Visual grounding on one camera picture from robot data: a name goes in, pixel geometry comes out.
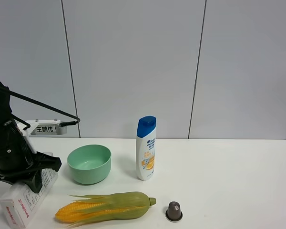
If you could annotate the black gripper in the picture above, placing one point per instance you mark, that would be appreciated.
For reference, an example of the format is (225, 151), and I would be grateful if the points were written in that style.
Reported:
(18, 163)

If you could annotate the white red toothpaste box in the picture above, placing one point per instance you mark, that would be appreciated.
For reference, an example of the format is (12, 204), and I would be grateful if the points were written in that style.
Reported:
(20, 203)

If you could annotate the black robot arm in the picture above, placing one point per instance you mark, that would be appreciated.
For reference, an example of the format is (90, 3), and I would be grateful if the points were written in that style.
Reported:
(5, 110)

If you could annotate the green plastic bowl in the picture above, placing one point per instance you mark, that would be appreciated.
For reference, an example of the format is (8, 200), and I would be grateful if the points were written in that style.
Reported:
(89, 164)

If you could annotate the yellow green toy corn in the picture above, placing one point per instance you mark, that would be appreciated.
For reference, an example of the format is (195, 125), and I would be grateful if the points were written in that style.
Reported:
(89, 209)

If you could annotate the white blue shampoo bottle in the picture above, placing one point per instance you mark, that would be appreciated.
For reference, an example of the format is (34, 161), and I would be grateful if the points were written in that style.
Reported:
(145, 147)

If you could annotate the grey coffee capsule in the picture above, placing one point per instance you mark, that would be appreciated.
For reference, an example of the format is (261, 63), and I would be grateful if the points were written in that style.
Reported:
(173, 212)

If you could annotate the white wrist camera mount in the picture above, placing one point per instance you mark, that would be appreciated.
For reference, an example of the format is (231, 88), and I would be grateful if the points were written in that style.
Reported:
(40, 127)

